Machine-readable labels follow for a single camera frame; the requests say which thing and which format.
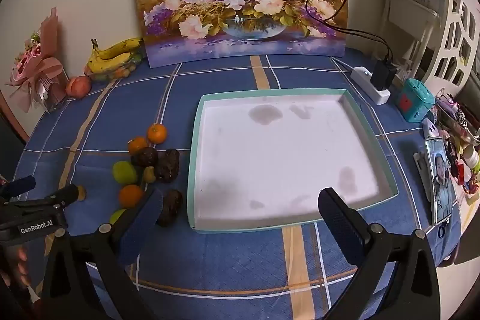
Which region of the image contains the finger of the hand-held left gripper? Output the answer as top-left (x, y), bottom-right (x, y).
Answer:
top-left (0, 175), bottom-right (37, 199)
top-left (13, 184), bottom-right (79, 211)

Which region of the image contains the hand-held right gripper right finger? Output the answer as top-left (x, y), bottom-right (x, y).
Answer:
top-left (318, 187), bottom-right (441, 320)

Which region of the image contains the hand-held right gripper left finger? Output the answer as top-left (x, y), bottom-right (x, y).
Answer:
top-left (41, 188), bottom-right (164, 320)

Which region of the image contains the green jujube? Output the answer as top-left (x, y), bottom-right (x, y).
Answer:
top-left (112, 160), bottom-right (139, 185)
top-left (109, 208), bottom-right (128, 225)

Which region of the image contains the orange tangerine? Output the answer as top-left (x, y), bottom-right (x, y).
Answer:
top-left (128, 137), bottom-right (149, 156)
top-left (119, 184), bottom-right (145, 209)
top-left (147, 123), bottom-right (168, 144)

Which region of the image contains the dark brown passion fruit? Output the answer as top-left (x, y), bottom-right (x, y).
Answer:
top-left (130, 147), bottom-right (159, 168)
top-left (154, 148), bottom-right (181, 183)
top-left (155, 190), bottom-right (184, 228)

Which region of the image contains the white tray with teal rim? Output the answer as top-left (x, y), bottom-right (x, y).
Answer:
top-left (187, 88), bottom-right (399, 234)

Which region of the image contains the person's left hand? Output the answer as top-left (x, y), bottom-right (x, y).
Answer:
top-left (0, 245), bottom-right (31, 291)

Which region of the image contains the blue plaid tablecloth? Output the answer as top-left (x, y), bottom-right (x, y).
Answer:
top-left (11, 48), bottom-right (466, 320)

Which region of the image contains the smartphone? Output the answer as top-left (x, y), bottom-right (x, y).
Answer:
top-left (425, 137), bottom-right (457, 226)

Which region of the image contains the red apple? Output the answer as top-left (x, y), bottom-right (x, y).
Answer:
top-left (65, 76), bottom-right (92, 100)

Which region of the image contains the pink flower bouquet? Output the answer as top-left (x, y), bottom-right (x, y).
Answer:
top-left (5, 7), bottom-right (70, 114)

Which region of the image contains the clear plastic fruit container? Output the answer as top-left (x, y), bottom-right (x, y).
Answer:
top-left (86, 50), bottom-right (145, 81)

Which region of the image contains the teal cube clock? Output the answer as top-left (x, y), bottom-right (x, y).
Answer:
top-left (397, 78), bottom-right (436, 123)

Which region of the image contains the white power strip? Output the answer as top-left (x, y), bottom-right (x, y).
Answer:
top-left (350, 66), bottom-right (392, 105)

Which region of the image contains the yellow banana bunch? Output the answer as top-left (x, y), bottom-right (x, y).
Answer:
top-left (88, 37), bottom-right (145, 73)

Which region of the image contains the black charger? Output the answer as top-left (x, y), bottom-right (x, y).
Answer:
top-left (370, 59), bottom-right (398, 93)

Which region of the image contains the clutter of small accessories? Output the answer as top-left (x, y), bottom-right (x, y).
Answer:
top-left (424, 88), bottom-right (480, 195)

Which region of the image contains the white lattice shelf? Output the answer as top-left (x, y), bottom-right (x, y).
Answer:
top-left (422, 0), bottom-right (480, 96)

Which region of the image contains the white chair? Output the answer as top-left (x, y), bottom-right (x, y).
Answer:
top-left (373, 0), bottom-right (447, 75)

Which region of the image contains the brown wooden frame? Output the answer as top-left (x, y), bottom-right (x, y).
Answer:
top-left (0, 91), bottom-right (30, 144)

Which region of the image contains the black cable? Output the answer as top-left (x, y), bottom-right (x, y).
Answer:
top-left (315, 0), bottom-right (394, 64)
top-left (305, 0), bottom-right (391, 62)

